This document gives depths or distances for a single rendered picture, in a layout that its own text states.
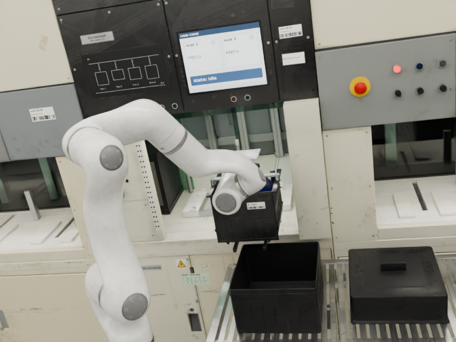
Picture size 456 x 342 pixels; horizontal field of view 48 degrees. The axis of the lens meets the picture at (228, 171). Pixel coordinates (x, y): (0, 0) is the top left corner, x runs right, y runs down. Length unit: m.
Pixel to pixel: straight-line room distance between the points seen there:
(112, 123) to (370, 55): 0.89
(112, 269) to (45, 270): 1.16
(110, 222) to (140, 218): 0.84
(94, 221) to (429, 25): 1.19
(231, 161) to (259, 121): 1.40
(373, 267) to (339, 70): 0.67
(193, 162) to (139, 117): 0.20
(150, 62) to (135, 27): 0.13
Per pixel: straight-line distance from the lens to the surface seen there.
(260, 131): 2.80
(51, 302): 2.54
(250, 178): 1.42
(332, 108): 1.80
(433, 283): 1.74
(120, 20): 1.87
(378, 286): 1.71
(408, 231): 2.03
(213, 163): 1.38
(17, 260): 2.49
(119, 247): 1.30
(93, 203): 1.25
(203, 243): 2.09
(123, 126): 1.27
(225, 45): 1.78
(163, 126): 1.29
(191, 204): 2.32
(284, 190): 2.30
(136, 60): 1.88
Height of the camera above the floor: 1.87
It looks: 22 degrees down
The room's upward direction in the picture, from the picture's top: 10 degrees counter-clockwise
